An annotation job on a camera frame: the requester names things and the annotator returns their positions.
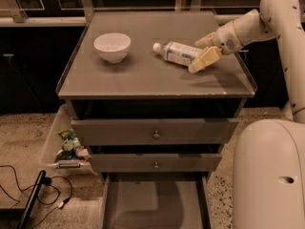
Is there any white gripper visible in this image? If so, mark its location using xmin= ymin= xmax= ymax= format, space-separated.
xmin=188 ymin=10 xmax=274 ymax=73

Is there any blue label plastic bottle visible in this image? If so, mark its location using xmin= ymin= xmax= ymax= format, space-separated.
xmin=152 ymin=41 xmax=204 ymax=67

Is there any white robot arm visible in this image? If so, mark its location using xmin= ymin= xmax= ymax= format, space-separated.
xmin=195 ymin=0 xmax=305 ymax=229

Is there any grey top drawer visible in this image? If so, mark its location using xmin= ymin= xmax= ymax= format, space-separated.
xmin=71 ymin=118 xmax=238 ymax=146

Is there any grey drawer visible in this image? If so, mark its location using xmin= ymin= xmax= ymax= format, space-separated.
xmin=100 ymin=173 xmax=214 ymax=229
xmin=89 ymin=154 xmax=221 ymax=173
xmin=71 ymin=118 xmax=238 ymax=146

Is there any grey drawer cabinet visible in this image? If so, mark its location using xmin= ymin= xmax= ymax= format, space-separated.
xmin=55 ymin=10 xmax=258 ymax=183

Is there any grey middle drawer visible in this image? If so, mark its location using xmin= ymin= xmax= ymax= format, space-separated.
xmin=89 ymin=154 xmax=221 ymax=173

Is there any grey bottom drawer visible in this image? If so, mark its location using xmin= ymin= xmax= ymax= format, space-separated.
xmin=100 ymin=173 xmax=214 ymax=229

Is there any white ceramic bowl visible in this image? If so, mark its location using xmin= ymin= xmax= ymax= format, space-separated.
xmin=93 ymin=32 xmax=132 ymax=64

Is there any green snack bag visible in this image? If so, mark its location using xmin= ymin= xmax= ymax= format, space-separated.
xmin=58 ymin=129 xmax=76 ymax=140

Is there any clear plastic storage bin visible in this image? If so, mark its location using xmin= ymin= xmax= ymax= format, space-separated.
xmin=39 ymin=104 xmax=93 ymax=177

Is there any black flat bar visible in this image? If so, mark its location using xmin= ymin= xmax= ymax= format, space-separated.
xmin=17 ymin=170 xmax=46 ymax=229

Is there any metal railing frame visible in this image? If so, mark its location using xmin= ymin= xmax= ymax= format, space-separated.
xmin=0 ymin=0 xmax=260 ymax=27

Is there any black cable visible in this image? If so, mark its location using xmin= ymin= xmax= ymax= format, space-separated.
xmin=0 ymin=164 xmax=74 ymax=229

